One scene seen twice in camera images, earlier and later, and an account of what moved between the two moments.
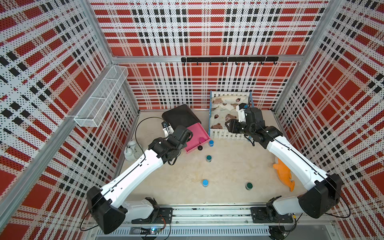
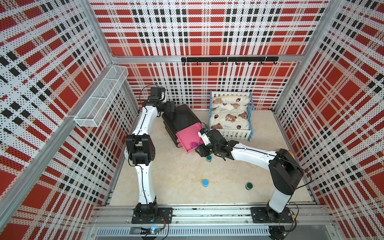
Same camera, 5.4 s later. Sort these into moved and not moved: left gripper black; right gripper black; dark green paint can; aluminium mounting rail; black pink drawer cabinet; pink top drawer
Moved: right gripper black; left gripper black
Not moved: pink top drawer; dark green paint can; aluminium mounting rail; black pink drawer cabinet
